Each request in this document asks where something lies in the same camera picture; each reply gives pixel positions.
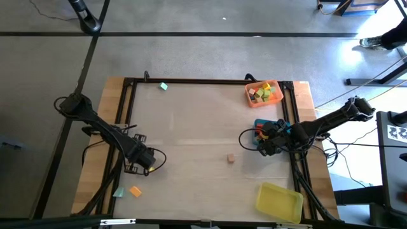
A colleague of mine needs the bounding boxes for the silver bracket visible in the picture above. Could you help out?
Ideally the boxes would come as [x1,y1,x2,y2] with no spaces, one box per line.
[100,218,137,226]

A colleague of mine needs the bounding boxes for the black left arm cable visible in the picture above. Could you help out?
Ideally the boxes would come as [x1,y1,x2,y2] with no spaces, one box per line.
[144,148,167,177]

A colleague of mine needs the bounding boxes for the teal plastic bin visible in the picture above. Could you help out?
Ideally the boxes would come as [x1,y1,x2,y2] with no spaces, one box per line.
[253,118,293,150]

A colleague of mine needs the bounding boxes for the black equipment cart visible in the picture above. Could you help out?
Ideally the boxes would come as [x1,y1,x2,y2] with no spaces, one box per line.
[376,110,407,220]

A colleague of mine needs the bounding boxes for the person's shoe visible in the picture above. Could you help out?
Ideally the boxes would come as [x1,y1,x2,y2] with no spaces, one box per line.
[359,35,384,50]

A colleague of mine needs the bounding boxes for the person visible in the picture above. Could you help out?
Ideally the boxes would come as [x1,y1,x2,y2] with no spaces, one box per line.
[359,17,407,51]

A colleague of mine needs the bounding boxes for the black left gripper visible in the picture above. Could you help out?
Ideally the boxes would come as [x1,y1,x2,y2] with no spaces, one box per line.
[124,133,158,176]

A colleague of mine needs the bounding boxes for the black stand base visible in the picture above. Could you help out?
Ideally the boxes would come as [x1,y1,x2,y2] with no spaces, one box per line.
[67,0,102,35]

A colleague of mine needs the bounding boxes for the yellow plastic bin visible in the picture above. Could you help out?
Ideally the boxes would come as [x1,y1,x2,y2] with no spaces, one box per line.
[254,181,305,224]

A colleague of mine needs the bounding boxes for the grey floor object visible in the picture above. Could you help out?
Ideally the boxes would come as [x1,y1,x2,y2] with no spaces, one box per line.
[0,136,25,150]

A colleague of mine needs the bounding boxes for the black-and-white marker sticker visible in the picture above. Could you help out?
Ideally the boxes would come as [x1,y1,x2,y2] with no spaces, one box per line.
[387,124,407,143]

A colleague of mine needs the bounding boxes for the black table frame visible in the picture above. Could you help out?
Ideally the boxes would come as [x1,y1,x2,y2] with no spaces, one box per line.
[107,77,319,223]

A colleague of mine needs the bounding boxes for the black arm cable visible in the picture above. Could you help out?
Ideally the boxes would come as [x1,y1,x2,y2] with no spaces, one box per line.
[144,148,167,177]
[238,128,266,152]

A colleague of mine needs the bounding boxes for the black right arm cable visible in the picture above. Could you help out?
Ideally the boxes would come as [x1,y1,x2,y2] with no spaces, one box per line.
[238,128,266,152]

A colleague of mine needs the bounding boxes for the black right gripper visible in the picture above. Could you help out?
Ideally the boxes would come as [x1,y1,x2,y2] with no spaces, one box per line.
[256,119,292,157]

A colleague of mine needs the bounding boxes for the blue box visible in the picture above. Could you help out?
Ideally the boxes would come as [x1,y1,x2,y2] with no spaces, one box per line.
[337,0,390,17]

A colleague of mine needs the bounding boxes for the black stand legs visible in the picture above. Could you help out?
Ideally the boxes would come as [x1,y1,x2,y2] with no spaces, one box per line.
[345,47,407,87]

